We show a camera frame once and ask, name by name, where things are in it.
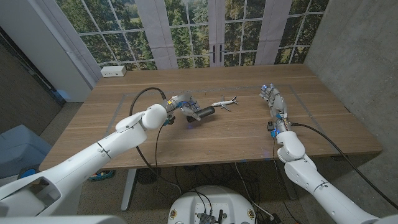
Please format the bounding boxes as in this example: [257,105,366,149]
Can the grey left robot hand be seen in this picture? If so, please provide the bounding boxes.
[169,93,203,121]

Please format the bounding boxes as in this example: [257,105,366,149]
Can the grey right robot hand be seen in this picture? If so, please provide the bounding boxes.
[259,83,292,127]

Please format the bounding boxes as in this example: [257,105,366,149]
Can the black TV remote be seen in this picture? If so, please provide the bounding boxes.
[186,105,216,123]

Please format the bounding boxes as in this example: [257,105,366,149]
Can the white toy airplane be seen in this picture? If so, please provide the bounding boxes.
[211,95,239,112]

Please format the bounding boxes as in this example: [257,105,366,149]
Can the grey tape outline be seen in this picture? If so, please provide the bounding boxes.
[98,83,340,154]

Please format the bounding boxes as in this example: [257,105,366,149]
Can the printed window backdrop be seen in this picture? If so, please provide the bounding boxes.
[40,0,330,71]

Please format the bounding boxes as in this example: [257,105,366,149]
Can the white power outlet box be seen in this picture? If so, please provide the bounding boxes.
[100,65,127,78]

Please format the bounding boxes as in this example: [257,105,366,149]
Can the black round fan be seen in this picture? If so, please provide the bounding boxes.
[136,167,162,186]

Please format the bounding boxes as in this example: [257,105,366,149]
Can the grey table leg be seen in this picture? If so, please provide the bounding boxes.
[279,177,298,200]

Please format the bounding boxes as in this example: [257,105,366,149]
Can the white robot torso base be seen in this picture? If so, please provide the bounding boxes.
[167,185,257,224]

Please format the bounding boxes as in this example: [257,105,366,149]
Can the white table leg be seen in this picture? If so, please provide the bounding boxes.
[120,169,137,212]

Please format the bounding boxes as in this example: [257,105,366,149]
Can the small blue basket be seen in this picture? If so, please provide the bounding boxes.
[88,169,115,182]

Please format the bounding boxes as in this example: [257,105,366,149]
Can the black finned electronics module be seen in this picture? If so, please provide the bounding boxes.
[198,213,215,224]

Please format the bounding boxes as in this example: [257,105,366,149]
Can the white partition panel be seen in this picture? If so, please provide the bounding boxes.
[0,0,103,103]

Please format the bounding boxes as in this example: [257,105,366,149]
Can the blue black pedal device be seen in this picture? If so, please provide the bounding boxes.
[17,166,41,180]

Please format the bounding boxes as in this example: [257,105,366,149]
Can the light blue storage bin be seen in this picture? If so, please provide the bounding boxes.
[0,124,53,180]

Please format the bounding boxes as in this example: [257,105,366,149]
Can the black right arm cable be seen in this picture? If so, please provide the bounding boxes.
[290,122,398,210]

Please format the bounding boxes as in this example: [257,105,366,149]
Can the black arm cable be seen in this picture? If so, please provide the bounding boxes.
[290,122,398,210]
[129,86,183,200]

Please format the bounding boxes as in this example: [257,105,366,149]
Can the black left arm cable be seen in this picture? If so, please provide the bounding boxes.
[129,86,183,200]

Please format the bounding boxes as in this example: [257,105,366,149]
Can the black floor cables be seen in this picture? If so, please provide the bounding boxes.
[174,163,261,206]

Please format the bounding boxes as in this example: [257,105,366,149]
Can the white floor cable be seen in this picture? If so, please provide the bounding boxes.
[234,163,274,220]

